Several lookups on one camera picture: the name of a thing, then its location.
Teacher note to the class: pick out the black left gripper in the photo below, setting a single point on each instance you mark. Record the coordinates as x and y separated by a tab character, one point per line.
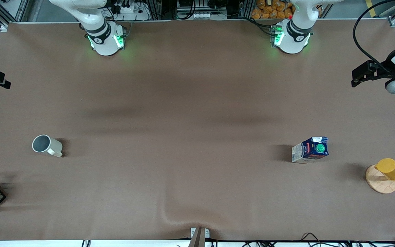
389	67

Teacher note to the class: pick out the white mug with grey inside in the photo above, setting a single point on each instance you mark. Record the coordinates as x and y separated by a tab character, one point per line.
51	148

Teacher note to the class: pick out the blue milk carton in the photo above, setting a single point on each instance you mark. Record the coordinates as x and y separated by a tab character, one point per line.
312	151

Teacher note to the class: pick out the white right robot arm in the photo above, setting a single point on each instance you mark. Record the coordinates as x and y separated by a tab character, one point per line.
105	41

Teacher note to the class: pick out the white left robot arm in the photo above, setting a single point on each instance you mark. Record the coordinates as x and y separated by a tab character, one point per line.
291	41

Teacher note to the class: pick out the yellow cup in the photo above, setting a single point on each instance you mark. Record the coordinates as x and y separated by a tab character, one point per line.
391	169

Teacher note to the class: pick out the wooden mug stand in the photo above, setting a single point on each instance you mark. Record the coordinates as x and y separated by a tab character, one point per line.
381	185

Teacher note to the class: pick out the bag of orange buns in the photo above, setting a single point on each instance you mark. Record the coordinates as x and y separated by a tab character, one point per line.
269	10

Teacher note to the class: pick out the white power strip with plugs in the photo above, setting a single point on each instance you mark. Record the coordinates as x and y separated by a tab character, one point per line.
132	12

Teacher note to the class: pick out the long white power strip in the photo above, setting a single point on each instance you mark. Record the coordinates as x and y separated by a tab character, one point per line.
209	15

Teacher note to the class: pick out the brown table cover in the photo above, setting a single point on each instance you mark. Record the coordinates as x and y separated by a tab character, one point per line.
197	192

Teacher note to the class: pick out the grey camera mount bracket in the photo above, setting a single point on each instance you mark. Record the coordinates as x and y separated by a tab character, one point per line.
200	235

